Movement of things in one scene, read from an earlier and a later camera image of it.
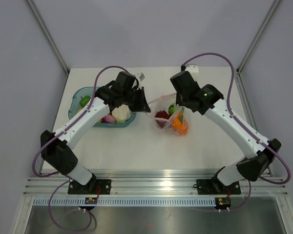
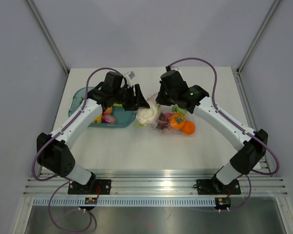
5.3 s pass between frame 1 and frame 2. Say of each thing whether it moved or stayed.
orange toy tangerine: moved
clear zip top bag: moved
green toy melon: moved
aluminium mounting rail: stayed
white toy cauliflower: moved
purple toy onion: stayed
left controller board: stayed
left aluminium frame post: stayed
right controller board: stayed
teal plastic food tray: stayed
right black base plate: stayed
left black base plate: stayed
